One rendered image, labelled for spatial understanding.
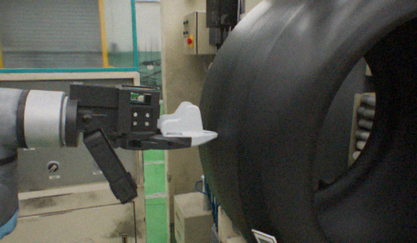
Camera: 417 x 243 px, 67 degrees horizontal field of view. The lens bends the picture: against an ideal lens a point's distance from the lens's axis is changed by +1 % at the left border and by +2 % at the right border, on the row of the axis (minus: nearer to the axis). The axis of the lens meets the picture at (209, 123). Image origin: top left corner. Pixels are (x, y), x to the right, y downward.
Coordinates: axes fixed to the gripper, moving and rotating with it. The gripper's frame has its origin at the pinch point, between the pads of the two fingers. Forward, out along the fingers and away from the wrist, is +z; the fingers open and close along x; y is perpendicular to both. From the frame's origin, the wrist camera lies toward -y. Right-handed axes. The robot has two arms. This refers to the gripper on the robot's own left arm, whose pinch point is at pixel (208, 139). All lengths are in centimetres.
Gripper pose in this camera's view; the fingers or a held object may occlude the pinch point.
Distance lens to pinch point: 48.8
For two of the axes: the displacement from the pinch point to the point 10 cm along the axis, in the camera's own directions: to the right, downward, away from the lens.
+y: 1.0, -9.8, -1.8
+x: -3.0, -2.1, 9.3
